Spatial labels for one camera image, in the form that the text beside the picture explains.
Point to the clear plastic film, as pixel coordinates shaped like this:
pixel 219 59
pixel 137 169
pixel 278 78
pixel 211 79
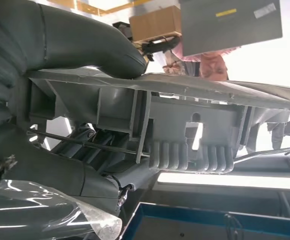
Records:
pixel 35 215

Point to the cardboard box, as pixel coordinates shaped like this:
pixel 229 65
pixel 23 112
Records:
pixel 155 23

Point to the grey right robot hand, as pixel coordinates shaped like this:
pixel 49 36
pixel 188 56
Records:
pixel 85 43

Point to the person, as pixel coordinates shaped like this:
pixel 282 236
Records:
pixel 210 66

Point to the grey laptop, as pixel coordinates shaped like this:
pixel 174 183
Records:
pixel 229 30

